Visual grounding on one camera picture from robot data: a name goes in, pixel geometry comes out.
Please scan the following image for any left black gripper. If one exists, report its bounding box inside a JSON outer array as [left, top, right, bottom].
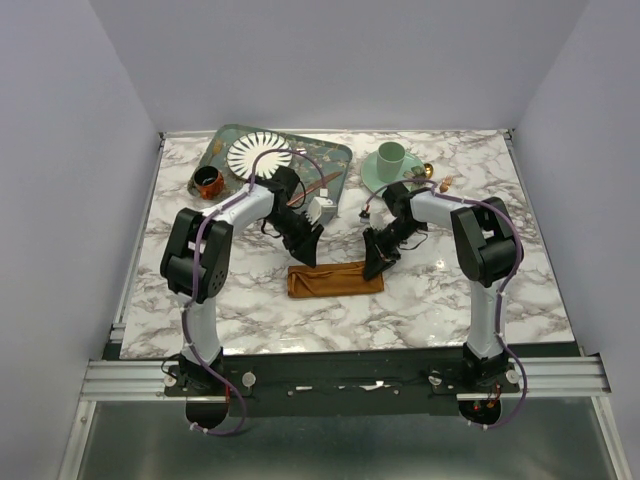
[[264, 207, 324, 269]]

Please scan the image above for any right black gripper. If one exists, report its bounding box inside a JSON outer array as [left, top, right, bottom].
[[362, 220, 424, 280]]

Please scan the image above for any orange-brown cloth napkin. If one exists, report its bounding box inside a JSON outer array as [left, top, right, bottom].
[[287, 261, 384, 299]]

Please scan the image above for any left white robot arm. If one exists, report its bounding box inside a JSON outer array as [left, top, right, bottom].
[[160, 167, 323, 395]]

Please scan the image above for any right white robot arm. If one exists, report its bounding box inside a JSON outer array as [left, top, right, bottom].
[[361, 179, 524, 392]]

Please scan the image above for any copper table knife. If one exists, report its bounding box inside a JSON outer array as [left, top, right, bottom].
[[287, 172, 342, 207]]

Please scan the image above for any teal floral serving tray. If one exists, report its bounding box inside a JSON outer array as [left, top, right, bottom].
[[196, 124, 353, 208]]

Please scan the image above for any mint green saucer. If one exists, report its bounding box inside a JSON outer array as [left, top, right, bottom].
[[360, 152, 426, 196]]

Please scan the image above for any gold spoon with flower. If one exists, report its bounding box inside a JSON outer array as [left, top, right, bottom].
[[404, 163, 434, 179]]

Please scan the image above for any copper fork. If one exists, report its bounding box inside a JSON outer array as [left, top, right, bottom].
[[439, 175, 454, 193]]

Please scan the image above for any mint green cup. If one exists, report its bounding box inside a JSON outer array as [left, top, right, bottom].
[[376, 141, 406, 182]]

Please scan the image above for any white black striped plate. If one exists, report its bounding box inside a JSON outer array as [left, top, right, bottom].
[[226, 131, 292, 180]]

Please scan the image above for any copper black mug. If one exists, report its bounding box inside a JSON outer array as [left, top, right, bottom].
[[189, 166, 225, 200]]

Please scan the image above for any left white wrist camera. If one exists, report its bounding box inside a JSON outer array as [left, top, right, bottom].
[[306, 196, 337, 226]]

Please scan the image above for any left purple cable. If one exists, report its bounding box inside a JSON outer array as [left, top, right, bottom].
[[179, 148, 329, 437]]

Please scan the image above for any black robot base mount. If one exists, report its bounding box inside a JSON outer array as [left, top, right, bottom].
[[165, 347, 520, 418]]

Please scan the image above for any aluminium frame rail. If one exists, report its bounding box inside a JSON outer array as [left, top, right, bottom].
[[80, 357, 611, 402]]

